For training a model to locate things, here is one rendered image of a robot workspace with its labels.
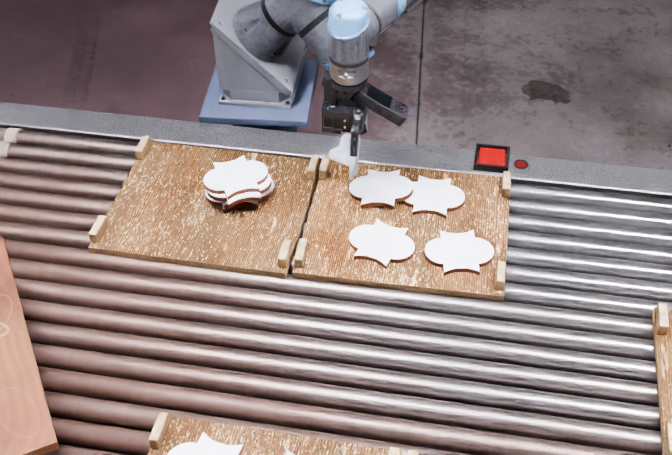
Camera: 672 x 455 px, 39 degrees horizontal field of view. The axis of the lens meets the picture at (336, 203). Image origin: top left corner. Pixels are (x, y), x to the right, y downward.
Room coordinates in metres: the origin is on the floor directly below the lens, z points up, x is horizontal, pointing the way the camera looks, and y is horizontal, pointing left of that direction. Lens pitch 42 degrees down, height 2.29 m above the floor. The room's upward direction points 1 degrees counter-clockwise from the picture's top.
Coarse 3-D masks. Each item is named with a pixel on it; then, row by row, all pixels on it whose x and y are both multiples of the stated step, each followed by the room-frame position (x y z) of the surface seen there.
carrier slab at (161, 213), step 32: (160, 160) 1.65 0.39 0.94; (192, 160) 1.64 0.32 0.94; (224, 160) 1.64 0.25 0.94; (256, 160) 1.64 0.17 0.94; (288, 160) 1.64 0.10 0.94; (128, 192) 1.54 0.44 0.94; (160, 192) 1.54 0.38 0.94; (192, 192) 1.54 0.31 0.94; (288, 192) 1.53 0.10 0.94; (128, 224) 1.44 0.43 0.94; (160, 224) 1.44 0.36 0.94; (192, 224) 1.44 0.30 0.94; (224, 224) 1.43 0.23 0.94; (256, 224) 1.43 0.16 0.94; (288, 224) 1.43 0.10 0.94; (128, 256) 1.36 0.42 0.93; (160, 256) 1.35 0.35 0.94; (192, 256) 1.34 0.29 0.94; (224, 256) 1.34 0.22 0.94; (256, 256) 1.34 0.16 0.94
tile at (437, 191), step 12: (420, 180) 1.54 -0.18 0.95; (432, 180) 1.54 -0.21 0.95; (444, 180) 1.54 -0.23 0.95; (420, 192) 1.51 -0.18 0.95; (432, 192) 1.51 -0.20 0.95; (444, 192) 1.50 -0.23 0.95; (456, 192) 1.50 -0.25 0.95; (408, 204) 1.48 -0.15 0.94; (420, 204) 1.47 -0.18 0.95; (432, 204) 1.47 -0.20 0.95; (444, 204) 1.47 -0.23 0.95; (456, 204) 1.47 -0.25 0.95; (444, 216) 1.44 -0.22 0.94
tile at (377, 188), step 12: (360, 180) 1.55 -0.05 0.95; (372, 180) 1.54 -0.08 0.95; (384, 180) 1.54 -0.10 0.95; (396, 180) 1.53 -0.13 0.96; (408, 180) 1.53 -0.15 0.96; (360, 192) 1.51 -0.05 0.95; (372, 192) 1.50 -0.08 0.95; (384, 192) 1.50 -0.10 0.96; (396, 192) 1.50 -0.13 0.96; (408, 192) 1.49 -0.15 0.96; (372, 204) 1.47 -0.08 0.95; (384, 204) 1.47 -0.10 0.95
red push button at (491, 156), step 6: (480, 150) 1.66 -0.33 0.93; (486, 150) 1.66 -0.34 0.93; (492, 150) 1.66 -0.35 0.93; (498, 150) 1.66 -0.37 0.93; (504, 150) 1.66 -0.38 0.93; (480, 156) 1.64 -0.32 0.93; (486, 156) 1.64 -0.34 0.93; (492, 156) 1.64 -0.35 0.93; (498, 156) 1.64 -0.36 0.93; (504, 156) 1.64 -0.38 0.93; (480, 162) 1.62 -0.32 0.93; (486, 162) 1.62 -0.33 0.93; (492, 162) 1.62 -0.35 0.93; (498, 162) 1.62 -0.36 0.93; (504, 162) 1.62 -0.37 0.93
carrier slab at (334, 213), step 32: (320, 192) 1.53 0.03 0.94; (480, 192) 1.51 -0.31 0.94; (320, 224) 1.43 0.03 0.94; (352, 224) 1.43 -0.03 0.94; (416, 224) 1.42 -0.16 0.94; (448, 224) 1.42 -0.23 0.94; (480, 224) 1.42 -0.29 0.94; (320, 256) 1.34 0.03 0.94; (352, 256) 1.33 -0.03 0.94; (416, 256) 1.33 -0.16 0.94; (416, 288) 1.25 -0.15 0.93; (448, 288) 1.24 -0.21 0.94; (480, 288) 1.24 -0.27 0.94
